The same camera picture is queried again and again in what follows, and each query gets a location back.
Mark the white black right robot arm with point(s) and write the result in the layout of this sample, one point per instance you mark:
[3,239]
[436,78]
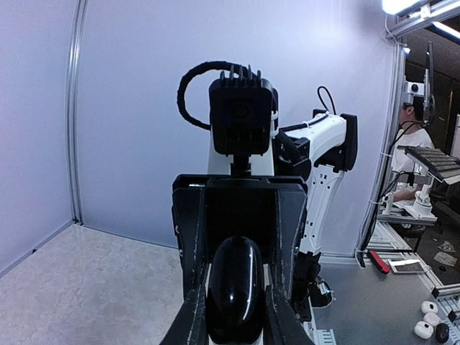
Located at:
[319,151]

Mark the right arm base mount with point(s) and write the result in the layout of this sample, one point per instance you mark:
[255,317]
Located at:
[310,290]

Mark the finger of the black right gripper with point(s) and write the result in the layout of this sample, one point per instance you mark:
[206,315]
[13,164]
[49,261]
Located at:
[290,211]
[189,219]

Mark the black earbud charging case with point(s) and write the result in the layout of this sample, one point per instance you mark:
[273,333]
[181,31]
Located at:
[235,301]

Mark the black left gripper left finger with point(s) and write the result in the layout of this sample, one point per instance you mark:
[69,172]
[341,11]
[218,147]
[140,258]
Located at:
[189,325]

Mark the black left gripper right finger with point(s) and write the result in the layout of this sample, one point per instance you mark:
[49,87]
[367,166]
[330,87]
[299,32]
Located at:
[280,323]

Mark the aluminium corner post left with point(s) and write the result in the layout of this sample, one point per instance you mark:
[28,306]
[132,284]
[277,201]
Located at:
[71,108]

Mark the white earbud cases on bench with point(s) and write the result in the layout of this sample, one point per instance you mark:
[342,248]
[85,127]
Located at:
[431,324]

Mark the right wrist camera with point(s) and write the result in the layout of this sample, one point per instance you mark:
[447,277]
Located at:
[239,118]

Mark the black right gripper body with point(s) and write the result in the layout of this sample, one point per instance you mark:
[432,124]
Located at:
[239,207]

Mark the red black tool on bench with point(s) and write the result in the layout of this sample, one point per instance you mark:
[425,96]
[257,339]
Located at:
[378,262]

